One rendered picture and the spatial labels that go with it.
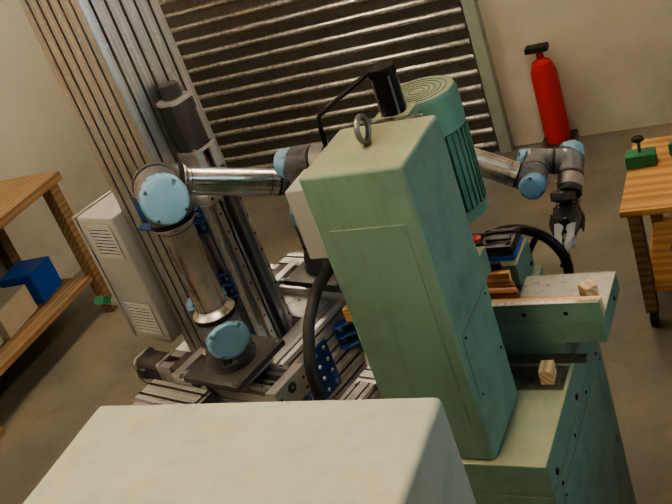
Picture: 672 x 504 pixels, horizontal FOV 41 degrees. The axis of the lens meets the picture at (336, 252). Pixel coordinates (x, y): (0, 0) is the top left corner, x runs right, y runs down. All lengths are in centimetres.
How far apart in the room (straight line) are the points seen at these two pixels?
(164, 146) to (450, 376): 114
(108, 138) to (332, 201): 109
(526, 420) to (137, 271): 134
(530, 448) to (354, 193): 70
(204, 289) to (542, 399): 88
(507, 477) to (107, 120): 144
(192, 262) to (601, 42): 323
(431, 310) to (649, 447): 150
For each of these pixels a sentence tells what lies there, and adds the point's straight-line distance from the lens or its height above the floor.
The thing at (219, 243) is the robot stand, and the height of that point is 109.
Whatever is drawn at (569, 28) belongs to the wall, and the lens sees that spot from 504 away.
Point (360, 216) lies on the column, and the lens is 170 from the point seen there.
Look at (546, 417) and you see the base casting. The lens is 208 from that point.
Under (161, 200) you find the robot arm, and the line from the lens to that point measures 220.
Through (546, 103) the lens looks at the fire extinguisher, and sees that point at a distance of 503.
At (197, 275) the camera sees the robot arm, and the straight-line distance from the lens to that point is 231.
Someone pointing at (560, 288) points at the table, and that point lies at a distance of 229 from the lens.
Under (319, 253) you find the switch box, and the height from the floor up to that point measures 133.
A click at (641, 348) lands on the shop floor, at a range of 354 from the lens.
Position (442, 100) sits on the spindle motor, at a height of 149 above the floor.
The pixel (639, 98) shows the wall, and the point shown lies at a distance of 515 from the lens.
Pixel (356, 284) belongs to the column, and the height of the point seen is 127.
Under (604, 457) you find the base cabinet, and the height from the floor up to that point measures 46.
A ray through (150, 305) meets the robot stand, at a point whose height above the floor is 91.
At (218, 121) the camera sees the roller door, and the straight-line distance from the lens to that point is 588.
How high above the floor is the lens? 214
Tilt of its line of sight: 27 degrees down
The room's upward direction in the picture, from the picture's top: 21 degrees counter-clockwise
